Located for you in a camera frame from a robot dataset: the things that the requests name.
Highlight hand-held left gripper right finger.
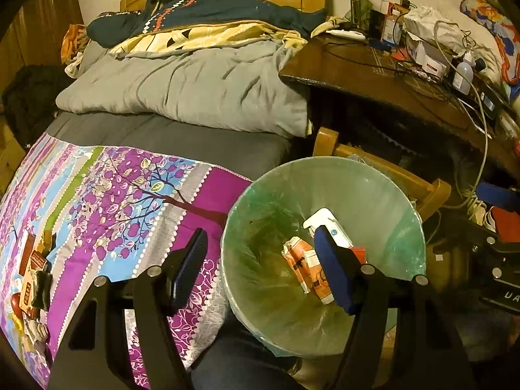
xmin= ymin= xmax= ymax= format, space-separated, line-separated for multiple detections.
xmin=314 ymin=227 xmax=476 ymax=390

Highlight brown wooden desk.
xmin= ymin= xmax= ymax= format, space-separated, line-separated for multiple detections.
xmin=278 ymin=34 xmax=520 ymax=179

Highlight black power strip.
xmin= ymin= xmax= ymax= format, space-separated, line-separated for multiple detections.
xmin=447 ymin=77 xmax=508 ymax=118

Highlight black clothes pile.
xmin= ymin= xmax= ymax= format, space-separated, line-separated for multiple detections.
xmin=2 ymin=65 xmax=74 ymax=143

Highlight beige knit glove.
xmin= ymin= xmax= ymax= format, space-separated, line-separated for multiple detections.
xmin=24 ymin=317 xmax=51 ymax=348

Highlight brown printed paper packet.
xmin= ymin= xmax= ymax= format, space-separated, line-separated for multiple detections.
xmin=18 ymin=278 xmax=41 ymax=319

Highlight orange plastic bag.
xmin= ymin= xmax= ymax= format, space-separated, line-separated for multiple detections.
xmin=61 ymin=23 xmax=88 ymax=66

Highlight wooden wardrobe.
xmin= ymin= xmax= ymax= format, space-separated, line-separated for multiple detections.
xmin=0 ymin=0 xmax=84 ymax=102

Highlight red bag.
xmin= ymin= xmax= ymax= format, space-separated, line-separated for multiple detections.
xmin=496 ymin=207 xmax=520 ymax=244

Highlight orange carton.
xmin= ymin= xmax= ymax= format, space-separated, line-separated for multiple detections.
xmin=282 ymin=236 xmax=315 ymax=293

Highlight grey quilt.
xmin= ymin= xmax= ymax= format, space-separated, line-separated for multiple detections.
xmin=55 ymin=34 xmax=313 ymax=139

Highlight white cable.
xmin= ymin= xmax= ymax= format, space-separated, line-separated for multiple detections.
xmin=433 ymin=20 xmax=490 ymax=210

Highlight dark grey mattress sheet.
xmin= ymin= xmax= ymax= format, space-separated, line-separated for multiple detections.
xmin=43 ymin=110 xmax=293 ymax=181

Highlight orange white torn wrapper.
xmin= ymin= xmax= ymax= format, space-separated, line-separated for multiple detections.
xmin=304 ymin=250 xmax=336 ymax=305

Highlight green plastic bin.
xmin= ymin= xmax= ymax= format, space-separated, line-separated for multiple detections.
xmin=220 ymin=157 xmax=426 ymax=358

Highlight small white box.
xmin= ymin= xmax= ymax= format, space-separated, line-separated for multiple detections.
xmin=380 ymin=0 xmax=407 ymax=45

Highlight white remote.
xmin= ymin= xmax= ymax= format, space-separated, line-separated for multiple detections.
xmin=325 ymin=28 xmax=366 ymax=41

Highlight navy patterned blanket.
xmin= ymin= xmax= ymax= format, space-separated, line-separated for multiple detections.
xmin=87 ymin=0 xmax=330 ymax=47

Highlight striped floral bedsheet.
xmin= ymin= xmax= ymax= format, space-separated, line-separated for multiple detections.
xmin=0 ymin=132 xmax=254 ymax=388

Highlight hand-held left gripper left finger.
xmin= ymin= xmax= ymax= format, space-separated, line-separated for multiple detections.
xmin=48 ymin=227 xmax=210 ymax=390

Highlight floral cloth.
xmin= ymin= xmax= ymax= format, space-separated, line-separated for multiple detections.
xmin=459 ymin=0 xmax=520 ymax=86

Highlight clear plastic bottle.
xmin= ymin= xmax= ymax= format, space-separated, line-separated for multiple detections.
xmin=453 ymin=51 xmax=476 ymax=90

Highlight wooden chair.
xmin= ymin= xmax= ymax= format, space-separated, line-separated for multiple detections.
xmin=313 ymin=127 xmax=451 ymax=220

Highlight white paper carton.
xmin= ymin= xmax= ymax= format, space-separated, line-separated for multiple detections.
xmin=303 ymin=208 xmax=354 ymax=248

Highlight green wrapper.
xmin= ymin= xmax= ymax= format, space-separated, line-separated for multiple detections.
xmin=34 ymin=270 xmax=53 ymax=309

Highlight white plastic bag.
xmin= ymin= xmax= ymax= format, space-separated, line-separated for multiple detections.
xmin=404 ymin=6 xmax=464 ymax=55

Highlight white box red label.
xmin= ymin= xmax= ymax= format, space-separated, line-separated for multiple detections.
xmin=408 ymin=36 xmax=448 ymax=78

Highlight yellow patterned blanket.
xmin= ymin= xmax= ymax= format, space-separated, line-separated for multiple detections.
xmin=110 ymin=16 xmax=346 ymax=58

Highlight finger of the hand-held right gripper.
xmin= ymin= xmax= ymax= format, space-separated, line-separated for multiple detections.
xmin=476 ymin=182 xmax=520 ymax=214
xmin=471 ymin=231 xmax=520 ymax=281

